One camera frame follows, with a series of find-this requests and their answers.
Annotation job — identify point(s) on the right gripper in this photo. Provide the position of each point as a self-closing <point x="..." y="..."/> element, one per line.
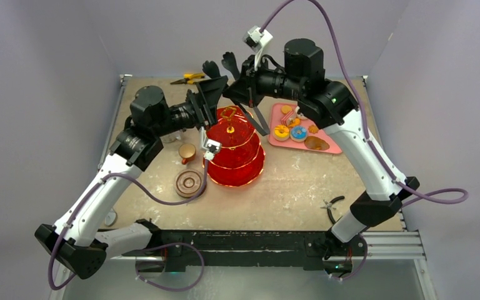
<point x="247" y="83"/>

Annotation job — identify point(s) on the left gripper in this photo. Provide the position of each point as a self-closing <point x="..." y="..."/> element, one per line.
<point x="210" y="91"/>

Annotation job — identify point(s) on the black serving tongs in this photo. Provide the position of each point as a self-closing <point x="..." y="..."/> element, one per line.
<point x="241" y="93"/>

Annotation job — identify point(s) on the pink serving tray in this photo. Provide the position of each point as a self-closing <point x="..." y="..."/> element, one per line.
<point x="275" y="119"/>

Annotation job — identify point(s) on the red three-tier cake stand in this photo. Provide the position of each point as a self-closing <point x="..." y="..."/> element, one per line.
<point x="241" y="158"/>

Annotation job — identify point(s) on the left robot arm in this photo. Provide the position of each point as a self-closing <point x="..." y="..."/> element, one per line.
<point x="74" y="239"/>

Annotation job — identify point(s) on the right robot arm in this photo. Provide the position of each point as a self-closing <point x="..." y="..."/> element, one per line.
<point x="331" y="106"/>

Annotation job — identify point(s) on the round orange cookie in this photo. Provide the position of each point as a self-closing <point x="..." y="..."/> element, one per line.
<point x="286" y="109"/>

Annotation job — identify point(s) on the pink layered cake slice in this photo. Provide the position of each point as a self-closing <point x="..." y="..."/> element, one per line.
<point x="285" y="118"/>

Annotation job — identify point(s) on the orange duck pastry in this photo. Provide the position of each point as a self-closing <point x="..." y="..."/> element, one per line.
<point x="292" y="122"/>

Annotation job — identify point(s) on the yellow frosted donut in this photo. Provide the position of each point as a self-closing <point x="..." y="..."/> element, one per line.
<point x="281" y="133"/>

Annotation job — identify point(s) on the small copper cup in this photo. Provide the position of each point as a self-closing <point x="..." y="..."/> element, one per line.
<point x="187" y="153"/>

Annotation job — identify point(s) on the blue frosted donut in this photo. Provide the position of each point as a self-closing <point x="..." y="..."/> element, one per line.
<point x="298" y="134"/>

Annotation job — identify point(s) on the flower-shaped orange cookie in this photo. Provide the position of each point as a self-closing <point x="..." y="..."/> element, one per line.
<point x="313" y="129"/>

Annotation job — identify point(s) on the brown bread roll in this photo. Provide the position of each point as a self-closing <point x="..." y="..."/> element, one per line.
<point x="316" y="143"/>

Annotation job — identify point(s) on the round brown wooden lid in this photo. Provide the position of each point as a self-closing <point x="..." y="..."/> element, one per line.
<point x="189" y="183"/>

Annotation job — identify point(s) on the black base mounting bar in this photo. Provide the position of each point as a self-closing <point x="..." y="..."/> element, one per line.
<point x="309" y="250"/>

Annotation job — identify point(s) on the yellow-handled pliers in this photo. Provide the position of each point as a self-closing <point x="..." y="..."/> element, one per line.
<point x="189" y="78"/>

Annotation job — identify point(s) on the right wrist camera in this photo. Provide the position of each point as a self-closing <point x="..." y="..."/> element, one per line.
<point x="258" y="40"/>

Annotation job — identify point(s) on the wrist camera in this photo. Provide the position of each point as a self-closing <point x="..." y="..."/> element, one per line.
<point x="258" y="40"/>
<point x="210" y="147"/>

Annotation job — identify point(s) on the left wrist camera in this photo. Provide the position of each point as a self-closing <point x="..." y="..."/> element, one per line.
<point x="210" y="147"/>

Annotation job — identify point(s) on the black-handled pliers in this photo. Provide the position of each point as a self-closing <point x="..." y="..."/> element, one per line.
<point x="329" y="207"/>

